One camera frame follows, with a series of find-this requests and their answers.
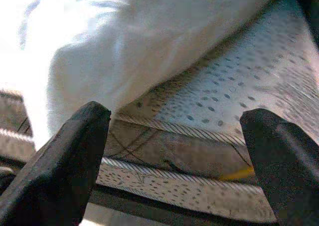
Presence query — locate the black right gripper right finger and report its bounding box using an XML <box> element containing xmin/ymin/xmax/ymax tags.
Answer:
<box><xmin>240</xmin><ymin>108</ymin><xmax>319</xmax><ymax>226</ymax></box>

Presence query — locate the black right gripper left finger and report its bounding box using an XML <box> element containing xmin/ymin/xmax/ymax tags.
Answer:
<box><xmin>0</xmin><ymin>101</ymin><xmax>112</xmax><ymax>226</ymax></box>

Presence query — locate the white pillow green tree print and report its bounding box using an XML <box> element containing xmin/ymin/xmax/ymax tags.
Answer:
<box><xmin>0</xmin><ymin>0</ymin><xmax>284</xmax><ymax>147</ymax></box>

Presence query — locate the white quilted mattress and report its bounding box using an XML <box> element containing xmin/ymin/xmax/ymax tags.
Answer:
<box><xmin>96</xmin><ymin>0</ymin><xmax>319</xmax><ymax>224</ymax></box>

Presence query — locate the dark bed frame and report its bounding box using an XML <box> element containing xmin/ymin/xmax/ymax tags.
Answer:
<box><xmin>82</xmin><ymin>183</ymin><xmax>279</xmax><ymax>226</ymax></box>

